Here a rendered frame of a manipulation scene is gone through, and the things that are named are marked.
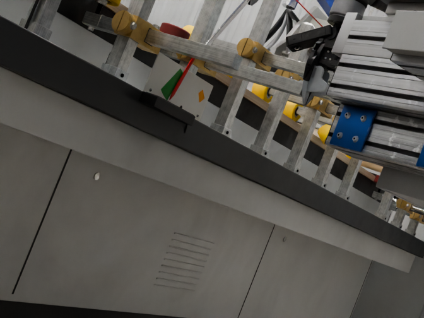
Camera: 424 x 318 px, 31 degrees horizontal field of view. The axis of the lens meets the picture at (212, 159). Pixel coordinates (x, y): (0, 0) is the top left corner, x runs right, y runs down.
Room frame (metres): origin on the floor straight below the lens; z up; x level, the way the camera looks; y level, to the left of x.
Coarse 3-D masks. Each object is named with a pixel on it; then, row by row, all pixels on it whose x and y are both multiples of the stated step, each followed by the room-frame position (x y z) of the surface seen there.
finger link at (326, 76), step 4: (324, 72) 1.80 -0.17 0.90; (324, 76) 1.79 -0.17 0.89; (328, 76) 1.79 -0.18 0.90; (324, 80) 1.79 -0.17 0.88; (328, 80) 1.79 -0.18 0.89; (328, 84) 1.79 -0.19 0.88; (312, 92) 1.79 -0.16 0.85; (316, 92) 1.79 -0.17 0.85; (320, 92) 1.79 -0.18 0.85; (324, 92) 1.79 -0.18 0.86; (312, 96) 1.80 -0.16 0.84; (320, 96) 1.79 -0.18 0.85; (324, 96) 1.78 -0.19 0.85; (308, 100) 1.79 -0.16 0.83; (304, 104) 1.79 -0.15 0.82
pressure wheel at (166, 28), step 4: (164, 24) 1.99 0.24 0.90; (168, 24) 1.98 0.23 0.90; (160, 28) 1.99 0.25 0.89; (164, 28) 1.98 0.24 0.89; (168, 28) 1.98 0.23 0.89; (172, 28) 1.97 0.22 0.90; (176, 28) 1.97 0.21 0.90; (180, 28) 1.98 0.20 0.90; (164, 32) 1.98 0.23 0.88; (168, 32) 1.97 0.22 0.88; (172, 32) 1.97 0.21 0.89; (176, 32) 1.97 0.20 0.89; (180, 32) 1.98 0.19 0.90; (184, 32) 1.98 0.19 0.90; (188, 32) 1.99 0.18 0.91; (180, 36) 1.98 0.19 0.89; (184, 36) 1.99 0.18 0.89; (188, 36) 2.00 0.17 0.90
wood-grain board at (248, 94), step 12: (96, 0) 1.87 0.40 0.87; (216, 72) 2.37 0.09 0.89; (228, 84) 2.45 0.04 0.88; (252, 96) 2.59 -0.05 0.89; (264, 108) 2.68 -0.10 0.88; (288, 120) 2.85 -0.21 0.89; (324, 144) 3.17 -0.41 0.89; (336, 156) 3.30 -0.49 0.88; (360, 168) 3.56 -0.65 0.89; (372, 180) 3.74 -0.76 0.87
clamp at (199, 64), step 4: (180, 56) 1.88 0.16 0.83; (184, 56) 1.88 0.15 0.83; (188, 56) 1.87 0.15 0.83; (180, 60) 1.91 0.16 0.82; (184, 60) 1.89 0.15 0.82; (188, 60) 1.89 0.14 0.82; (196, 60) 1.90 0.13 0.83; (200, 60) 1.91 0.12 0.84; (196, 64) 1.90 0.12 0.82; (200, 64) 1.91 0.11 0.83; (200, 68) 1.92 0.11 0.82; (204, 68) 1.93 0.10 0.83; (200, 72) 1.99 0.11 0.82; (204, 72) 1.96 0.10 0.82; (208, 72) 1.95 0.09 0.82; (212, 72) 1.97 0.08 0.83; (212, 76) 1.98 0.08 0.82
